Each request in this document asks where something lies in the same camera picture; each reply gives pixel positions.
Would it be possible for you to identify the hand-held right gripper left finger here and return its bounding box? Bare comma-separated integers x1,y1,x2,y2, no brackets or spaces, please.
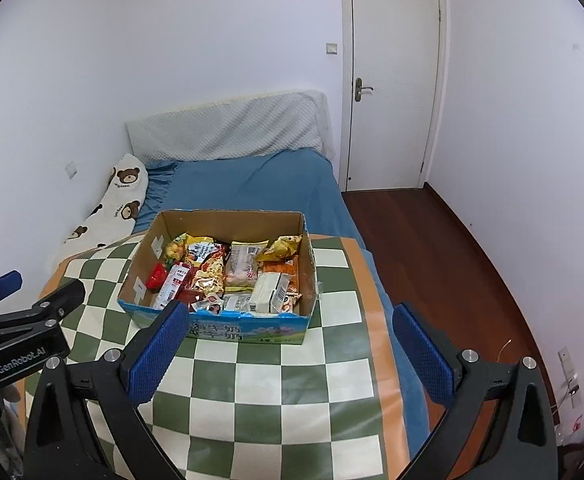
22,300,191,480

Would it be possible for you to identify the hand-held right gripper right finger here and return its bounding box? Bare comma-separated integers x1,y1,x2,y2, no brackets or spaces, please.
392,302,561,480

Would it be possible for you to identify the cardboard box with blue print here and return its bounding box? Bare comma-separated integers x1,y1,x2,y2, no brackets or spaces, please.
116,208,319,346

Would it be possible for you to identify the orange snack packet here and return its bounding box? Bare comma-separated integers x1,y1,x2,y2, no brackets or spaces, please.
261,255,301,295

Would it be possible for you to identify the dark red snack packet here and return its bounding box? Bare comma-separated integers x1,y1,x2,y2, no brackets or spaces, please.
178,287,209,307

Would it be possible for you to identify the small packet with face print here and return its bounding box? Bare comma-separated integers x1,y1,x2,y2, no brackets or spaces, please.
191,296,224,316

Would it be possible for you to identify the grey and white snack packet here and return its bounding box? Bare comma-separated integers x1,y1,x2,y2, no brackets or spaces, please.
222,293,253,314

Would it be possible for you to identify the yellow and green snack packet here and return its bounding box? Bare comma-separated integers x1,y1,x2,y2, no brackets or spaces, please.
164,239,189,267

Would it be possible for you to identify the yellow panda snack packet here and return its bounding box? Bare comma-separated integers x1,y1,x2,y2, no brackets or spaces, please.
184,233,229,295

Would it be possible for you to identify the pale pink snack packet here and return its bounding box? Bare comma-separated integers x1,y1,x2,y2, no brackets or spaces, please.
224,240,271,294

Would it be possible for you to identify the green and white checkered mat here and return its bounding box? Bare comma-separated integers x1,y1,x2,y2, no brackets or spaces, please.
19,233,413,480

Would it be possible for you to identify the white bear print pillow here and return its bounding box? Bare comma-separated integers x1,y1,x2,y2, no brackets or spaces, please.
46,152,149,274

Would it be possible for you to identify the crumpled yellow snack packet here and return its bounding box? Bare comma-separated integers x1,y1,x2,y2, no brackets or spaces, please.
256,234,304,264

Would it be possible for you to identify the bed with blue sheet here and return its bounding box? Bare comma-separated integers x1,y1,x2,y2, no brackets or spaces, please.
130,149,431,457

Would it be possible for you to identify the grey padded headboard cushion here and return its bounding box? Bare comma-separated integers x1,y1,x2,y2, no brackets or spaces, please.
124,89,331,164

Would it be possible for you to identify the white door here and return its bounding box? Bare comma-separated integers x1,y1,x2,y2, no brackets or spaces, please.
340,0,447,194

